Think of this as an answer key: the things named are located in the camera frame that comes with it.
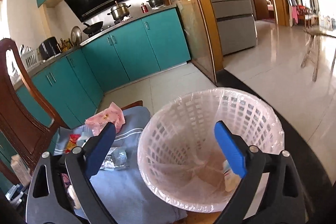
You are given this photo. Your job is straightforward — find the teal lower kitchen cabinets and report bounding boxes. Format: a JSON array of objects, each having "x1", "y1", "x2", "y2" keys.
[{"x1": 0, "y1": 7, "x2": 192, "y2": 196}]

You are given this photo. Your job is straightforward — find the white dish rack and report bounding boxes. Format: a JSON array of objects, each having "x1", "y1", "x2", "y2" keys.
[{"x1": 19, "y1": 44, "x2": 40, "y2": 71}]

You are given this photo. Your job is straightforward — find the black wok pan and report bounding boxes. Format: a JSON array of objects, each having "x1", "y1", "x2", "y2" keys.
[{"x1": 83, "y1": 21, "x2": 103, "y2": 36}]

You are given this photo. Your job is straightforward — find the large pink plastic bag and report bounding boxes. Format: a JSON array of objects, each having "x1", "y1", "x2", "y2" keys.
[{"x1": 85, "y1": 102, "x2": 125, "y2": 136}]

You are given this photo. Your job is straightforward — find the wooden stool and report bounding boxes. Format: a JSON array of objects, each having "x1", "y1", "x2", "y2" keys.
[{"x1": 301, "y1": 26, "x2": 335, "y2": 83}]

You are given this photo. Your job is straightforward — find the white plastic lattice trash basket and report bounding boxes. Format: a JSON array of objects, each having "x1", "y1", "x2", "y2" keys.
[{"x1": 137, "y1": 88, "x2": 285, "y2": 213}]

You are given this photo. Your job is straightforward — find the glass sliding door wooden frame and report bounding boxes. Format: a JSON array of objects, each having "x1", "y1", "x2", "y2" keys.
[{"x1": 166, "y1": 0, "x2": 223, "y2": 83}]

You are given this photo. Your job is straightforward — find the dark wooden chair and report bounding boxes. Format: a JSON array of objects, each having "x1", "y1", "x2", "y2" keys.
[{"x1": 0, "y1": 38, "x2": 144, "y2": 185}]

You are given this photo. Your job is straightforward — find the red yellow snack packet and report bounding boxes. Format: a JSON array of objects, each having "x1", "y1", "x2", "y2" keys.
[{"x1": 64, "y1": 134, "x2": 81, "y2": 153}]

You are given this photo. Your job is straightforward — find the steel stock pot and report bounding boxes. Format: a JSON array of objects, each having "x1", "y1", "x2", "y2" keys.
[{"x1": 108, "y1": 1, "x2": 131, "y2": 21}]

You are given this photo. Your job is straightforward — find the black air fryer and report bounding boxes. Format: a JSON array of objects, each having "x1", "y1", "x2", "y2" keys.
[{"x1": 38, "y1": 36, "x2": 61, "y2": 60}]

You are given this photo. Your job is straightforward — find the red small canister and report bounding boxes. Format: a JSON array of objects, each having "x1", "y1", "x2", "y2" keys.
[{"x1": 141, "y1": 3, "x2": 149, "y2": 13}]

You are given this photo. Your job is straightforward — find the clear silver snack wrapper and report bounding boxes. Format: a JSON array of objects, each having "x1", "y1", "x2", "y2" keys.
[{"x1": 100, "y1": 147, "x2": 129, "y2": 170}]

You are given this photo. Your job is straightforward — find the steel pan lid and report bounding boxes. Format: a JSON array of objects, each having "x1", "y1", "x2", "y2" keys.
[{"x1": 70, "y1": 26, "x2": 83, "y2": 46}]

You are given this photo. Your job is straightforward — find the black casserole pot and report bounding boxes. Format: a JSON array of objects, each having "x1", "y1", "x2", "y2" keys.
[{"x1": 147, "y1": 0, "x2": 165, "y2": 9}]

